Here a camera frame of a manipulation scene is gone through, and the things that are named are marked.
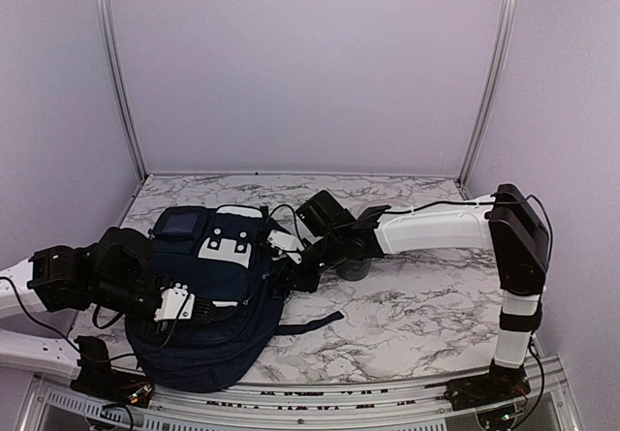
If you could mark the dark grey metal mug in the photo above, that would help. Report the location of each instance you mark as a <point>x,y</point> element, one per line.
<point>353,271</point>

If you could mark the front aluminium rail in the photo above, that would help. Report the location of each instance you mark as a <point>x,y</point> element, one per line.
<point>445,402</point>

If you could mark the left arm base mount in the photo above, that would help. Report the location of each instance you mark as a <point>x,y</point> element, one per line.
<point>97,378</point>

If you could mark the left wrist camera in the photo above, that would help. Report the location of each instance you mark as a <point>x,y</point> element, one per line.
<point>179,304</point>

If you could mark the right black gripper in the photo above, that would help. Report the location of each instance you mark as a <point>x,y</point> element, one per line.
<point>303,282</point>

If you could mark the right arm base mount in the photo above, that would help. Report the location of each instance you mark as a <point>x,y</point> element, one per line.
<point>497,384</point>

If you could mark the left aluminium frame post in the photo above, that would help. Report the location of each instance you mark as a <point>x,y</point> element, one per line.
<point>105,16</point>

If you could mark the aluminium frame post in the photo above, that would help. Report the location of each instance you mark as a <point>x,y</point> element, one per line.
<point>496,65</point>
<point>105,16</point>

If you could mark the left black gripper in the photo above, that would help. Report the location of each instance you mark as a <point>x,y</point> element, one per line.
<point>165,330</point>

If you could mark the grey swirl ceramic plate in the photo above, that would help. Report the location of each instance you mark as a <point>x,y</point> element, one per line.
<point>370,204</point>

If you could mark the navy blue student backpack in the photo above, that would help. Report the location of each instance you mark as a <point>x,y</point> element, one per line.
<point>219,254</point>

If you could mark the right aluminium frame post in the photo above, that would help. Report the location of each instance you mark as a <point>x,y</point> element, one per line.
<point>496,65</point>

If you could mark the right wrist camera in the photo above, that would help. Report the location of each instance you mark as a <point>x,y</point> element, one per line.
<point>286,245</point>

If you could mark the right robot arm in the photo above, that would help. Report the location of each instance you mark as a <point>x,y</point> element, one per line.
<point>514,227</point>

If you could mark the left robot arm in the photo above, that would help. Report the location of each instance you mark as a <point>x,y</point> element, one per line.
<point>142,279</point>

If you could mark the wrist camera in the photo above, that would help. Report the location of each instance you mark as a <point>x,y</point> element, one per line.
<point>179,304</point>
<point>286,245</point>

